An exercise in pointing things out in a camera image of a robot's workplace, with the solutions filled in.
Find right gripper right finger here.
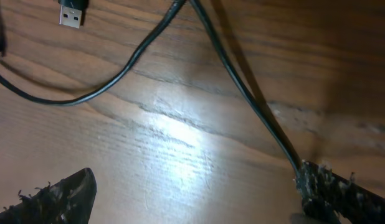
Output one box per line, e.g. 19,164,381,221
295,161,385,224

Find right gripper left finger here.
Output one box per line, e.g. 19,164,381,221
0,167,97,224

